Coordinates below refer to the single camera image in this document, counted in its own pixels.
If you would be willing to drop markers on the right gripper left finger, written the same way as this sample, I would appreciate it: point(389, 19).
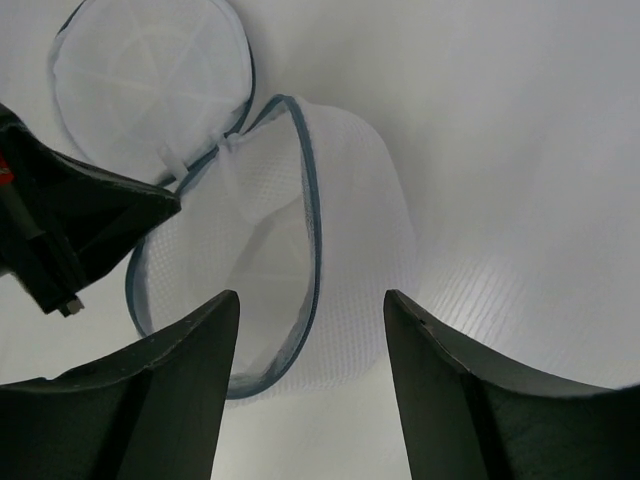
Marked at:
point(151, 410)

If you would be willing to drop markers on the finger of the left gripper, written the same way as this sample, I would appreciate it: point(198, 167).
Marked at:
point(66, 224)

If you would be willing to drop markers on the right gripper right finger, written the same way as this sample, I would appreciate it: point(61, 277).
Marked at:
point(470, 412)

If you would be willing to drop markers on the clear plastic dome insert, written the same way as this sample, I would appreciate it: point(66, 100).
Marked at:
point(297, 208)

